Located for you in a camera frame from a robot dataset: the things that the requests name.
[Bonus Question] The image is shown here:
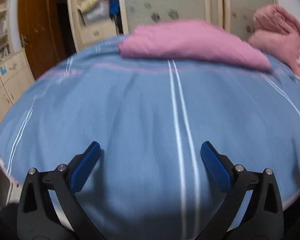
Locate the pink and white hooded jacket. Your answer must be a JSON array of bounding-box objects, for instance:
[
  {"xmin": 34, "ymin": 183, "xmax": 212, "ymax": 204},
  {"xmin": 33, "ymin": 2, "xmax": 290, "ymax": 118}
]
[{"xmin": 118, "ymin": 20, "xmax": 271, "ymax": 72}]

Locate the blue plaid bed blanket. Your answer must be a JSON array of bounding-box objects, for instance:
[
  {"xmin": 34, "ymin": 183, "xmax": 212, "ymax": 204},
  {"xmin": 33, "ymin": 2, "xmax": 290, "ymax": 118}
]
[{"xmin": 0, "ymin": 37, "xmax": 300, "ymax": 239}]

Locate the translucent storage box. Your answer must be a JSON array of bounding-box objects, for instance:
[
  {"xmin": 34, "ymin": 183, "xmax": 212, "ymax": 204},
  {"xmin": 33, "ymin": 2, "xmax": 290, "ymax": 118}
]
[{"xmin": 82, "ymin": 1, "xmax": 110, "ymax": 25}]

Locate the bookshelf cabinet with drawers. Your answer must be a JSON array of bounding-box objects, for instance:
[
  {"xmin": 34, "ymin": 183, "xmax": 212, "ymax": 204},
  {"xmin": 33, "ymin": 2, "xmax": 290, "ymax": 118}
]
[{"xmin": 0, "ymin": 8, "xmax": 34, "ymax": 123}]

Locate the wardrobe with glass sliding doors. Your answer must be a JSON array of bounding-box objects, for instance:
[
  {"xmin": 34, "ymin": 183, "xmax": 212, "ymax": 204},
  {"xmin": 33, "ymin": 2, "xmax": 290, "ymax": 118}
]
[{"xmin": 66, "ymin": 0, "xmax": 278, "ymax": 53}]

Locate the brown wooden door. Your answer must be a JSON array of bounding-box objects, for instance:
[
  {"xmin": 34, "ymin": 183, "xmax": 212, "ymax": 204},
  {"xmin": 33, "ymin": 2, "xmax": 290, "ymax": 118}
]
[{"xmin": 18, "ymin": 0, "xmax": 76, "ymax": 79}]

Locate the blue garment in wardrobe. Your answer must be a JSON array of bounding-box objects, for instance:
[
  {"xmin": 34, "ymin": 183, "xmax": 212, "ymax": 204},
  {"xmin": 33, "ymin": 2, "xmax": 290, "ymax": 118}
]
[{"xmin": 109, "ymin": 0, "xmax": 120, "ymax": 17}]

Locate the beige bag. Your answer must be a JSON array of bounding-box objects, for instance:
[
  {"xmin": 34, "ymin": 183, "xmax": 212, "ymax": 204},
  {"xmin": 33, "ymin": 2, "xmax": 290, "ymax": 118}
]
[{"xmin": 77, "ymin": 0, "xmax": 98, "ymax": 13}]

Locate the rolled pink quilt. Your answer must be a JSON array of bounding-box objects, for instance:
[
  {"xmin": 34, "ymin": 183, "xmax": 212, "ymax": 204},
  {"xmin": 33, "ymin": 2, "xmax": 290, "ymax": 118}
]
[{"xmin": 248, "ymin": 4, "xmax": 300, "ymax": 78}]

